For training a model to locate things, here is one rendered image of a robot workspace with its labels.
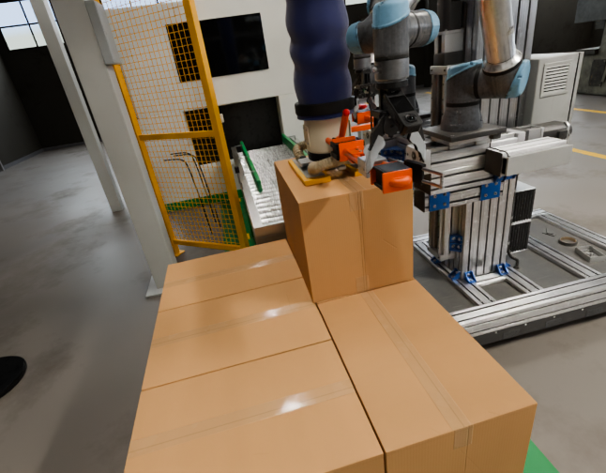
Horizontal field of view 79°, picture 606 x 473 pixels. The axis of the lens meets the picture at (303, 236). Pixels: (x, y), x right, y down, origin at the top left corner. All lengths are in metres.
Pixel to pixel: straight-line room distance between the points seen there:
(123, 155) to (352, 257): 1.67
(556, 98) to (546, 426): 1.31
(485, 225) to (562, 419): 0.85
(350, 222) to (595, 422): 1.20
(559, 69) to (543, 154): 0.45
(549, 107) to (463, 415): 1.35
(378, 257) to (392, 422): 0.59
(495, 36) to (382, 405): 1.12
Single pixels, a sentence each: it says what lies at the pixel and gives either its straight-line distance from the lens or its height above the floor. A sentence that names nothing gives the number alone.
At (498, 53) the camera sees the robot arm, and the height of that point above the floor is 1.29.
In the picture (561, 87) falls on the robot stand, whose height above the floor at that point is 1.11.
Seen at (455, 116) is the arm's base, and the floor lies 1.09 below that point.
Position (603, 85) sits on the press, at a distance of 8.90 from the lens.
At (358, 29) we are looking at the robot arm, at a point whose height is 1.40.
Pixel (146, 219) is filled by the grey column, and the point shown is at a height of 0.55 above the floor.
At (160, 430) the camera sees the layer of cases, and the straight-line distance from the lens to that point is 1.15.
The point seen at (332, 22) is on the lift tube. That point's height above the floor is 1.45.
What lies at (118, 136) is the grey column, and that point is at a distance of 2.52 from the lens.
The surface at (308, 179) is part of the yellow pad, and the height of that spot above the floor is 0.96.
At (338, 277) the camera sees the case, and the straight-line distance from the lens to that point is 1.35.
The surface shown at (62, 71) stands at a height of 1.56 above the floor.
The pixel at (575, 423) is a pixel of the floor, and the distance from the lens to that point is 1.86.
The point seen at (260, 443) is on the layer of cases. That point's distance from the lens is 1.03.
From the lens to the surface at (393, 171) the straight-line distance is 0.90.
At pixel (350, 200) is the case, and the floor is 0.92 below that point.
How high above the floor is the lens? 1.36
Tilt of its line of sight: 26 degrees down
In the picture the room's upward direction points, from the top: 9 degrees counter-clockwise
